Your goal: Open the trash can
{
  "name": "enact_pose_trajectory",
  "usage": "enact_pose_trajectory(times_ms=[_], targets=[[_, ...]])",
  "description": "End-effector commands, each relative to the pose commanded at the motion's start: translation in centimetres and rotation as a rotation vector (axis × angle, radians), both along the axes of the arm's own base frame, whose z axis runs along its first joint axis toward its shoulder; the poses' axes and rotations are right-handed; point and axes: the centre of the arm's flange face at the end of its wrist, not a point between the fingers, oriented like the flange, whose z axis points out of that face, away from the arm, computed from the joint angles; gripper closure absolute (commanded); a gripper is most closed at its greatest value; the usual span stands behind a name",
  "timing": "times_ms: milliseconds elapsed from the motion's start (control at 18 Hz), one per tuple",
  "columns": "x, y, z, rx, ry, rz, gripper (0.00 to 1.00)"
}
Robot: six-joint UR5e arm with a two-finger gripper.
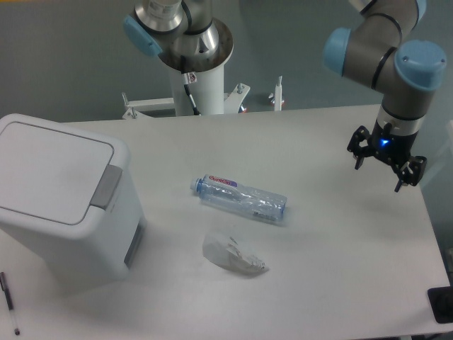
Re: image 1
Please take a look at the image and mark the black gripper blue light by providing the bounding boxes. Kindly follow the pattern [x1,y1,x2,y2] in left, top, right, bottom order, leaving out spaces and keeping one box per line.
[347,123,427,193]

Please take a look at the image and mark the white push-button trash can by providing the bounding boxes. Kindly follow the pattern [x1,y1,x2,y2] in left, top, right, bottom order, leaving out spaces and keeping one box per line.
[1,114,146,280]

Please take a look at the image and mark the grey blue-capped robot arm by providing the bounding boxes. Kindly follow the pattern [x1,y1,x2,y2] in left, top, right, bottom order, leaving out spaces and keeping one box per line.
[323,1,447,191]

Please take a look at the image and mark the white stand leg with caster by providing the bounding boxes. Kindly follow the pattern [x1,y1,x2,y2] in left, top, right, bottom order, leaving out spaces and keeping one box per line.
[268,76,286,111]

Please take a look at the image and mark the black device at table edge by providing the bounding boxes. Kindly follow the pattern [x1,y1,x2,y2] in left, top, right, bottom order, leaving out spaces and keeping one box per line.
[428,286,452,324]

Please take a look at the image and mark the clear plastic water bottle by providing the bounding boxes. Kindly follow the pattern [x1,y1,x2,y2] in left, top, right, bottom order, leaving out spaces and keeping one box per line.
[190,174,287,224]

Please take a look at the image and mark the crumpled white paper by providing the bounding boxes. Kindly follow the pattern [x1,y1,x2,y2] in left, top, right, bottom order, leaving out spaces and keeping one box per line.
[202,232,269,276]

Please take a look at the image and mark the black pen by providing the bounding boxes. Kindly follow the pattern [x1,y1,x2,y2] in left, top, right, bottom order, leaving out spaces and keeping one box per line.
[1,272,21,336]

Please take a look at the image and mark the black cable on pedestal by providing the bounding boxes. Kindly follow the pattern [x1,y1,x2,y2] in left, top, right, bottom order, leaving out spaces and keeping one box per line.
[180,55,202,116]

